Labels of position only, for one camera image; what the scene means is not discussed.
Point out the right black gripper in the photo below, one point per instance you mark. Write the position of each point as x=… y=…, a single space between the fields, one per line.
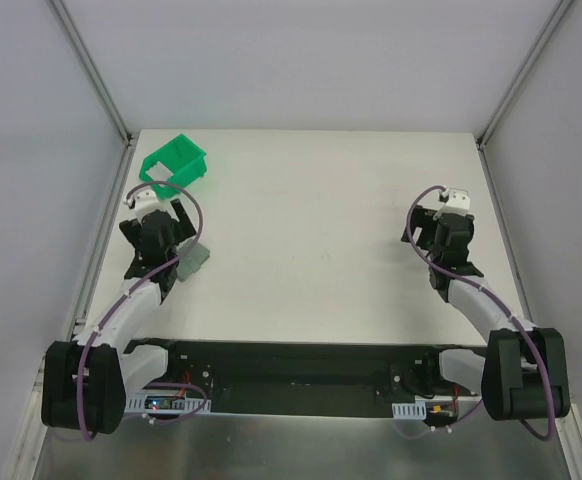
x=416 y=226

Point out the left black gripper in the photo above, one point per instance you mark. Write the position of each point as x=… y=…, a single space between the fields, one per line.
x=184 y=220

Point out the sage green card holder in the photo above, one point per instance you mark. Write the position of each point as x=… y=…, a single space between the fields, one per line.
x=191 y=262

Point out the green plastic bin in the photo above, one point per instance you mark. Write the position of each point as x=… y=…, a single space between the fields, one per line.
x=180 y=162

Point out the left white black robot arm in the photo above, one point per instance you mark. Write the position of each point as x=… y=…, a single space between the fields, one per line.
x=87 y=380

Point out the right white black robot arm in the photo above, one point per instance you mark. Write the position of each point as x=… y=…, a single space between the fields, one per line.
x=524 y=372

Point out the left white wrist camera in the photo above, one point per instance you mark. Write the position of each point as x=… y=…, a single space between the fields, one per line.
x=143 y=203

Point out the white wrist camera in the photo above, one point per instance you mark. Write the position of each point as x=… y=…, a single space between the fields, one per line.
x=143 y=203
x=454 y=201

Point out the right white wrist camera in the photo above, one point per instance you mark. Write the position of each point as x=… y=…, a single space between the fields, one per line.
x=454 y=201

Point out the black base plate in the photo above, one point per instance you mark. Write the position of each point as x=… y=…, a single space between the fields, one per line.
x=295 y=379

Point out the left white cable duct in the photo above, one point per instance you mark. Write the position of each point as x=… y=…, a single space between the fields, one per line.
x=166 y=405

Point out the white cable duct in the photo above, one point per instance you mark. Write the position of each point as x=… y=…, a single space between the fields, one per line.
x=166 y=405
x=409 y=411

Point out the right white cable duct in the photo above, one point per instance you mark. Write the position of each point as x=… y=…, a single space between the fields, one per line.
x=409 y=411

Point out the left aluminium frame post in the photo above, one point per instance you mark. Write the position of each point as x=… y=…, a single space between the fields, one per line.
x=90 y=69

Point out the aluminium frame post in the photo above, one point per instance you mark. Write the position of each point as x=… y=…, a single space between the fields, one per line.
x=90 y=69
x=557 y=16

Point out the right aluminium frame post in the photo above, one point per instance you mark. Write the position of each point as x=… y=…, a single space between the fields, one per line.
x=557 y=16

